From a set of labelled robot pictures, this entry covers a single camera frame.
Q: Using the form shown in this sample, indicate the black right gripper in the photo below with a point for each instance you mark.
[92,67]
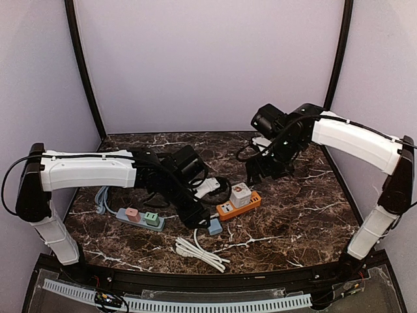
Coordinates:
[261,167]

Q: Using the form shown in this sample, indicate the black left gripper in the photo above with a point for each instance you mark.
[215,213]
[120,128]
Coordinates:
[196,215]

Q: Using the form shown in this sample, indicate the light blue charger plug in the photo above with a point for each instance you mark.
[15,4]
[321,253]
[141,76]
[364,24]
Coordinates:
[215,227]

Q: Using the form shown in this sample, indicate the white cube socket adapter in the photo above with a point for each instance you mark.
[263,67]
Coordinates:
[240,195]

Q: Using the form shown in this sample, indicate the green charger plug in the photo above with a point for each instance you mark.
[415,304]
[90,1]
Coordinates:
[152,219]

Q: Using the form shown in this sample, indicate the pink charger plug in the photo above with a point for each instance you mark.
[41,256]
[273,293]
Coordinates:
[133,215]

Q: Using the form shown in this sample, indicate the light blue power strip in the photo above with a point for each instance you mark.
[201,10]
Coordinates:
[121,216]

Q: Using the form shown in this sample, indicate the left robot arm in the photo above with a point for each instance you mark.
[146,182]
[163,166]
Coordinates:
[168,174]

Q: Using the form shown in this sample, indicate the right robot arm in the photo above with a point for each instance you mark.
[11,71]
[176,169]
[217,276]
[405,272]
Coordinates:
[284,135]

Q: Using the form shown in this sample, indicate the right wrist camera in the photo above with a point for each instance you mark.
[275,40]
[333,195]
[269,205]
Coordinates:
[260,143]

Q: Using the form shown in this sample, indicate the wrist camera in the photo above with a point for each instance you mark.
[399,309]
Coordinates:
[260,143]
[207,186]

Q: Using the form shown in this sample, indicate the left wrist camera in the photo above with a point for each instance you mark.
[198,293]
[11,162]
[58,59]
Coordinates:
[207,186]

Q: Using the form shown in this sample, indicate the black front frame rail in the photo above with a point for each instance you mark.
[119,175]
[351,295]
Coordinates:
[313,279]

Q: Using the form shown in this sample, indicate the white slotted cable duct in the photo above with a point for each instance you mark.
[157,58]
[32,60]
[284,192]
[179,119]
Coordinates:
[170,301]

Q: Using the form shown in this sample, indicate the black right corner post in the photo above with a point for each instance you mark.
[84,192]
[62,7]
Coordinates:
[340,54]

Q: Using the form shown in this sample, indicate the black corner post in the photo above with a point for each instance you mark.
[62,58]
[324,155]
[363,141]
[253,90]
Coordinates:
[70,9]
[340,54]

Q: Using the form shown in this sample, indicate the black left corner post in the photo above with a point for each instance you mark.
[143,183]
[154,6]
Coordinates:
[70,9]

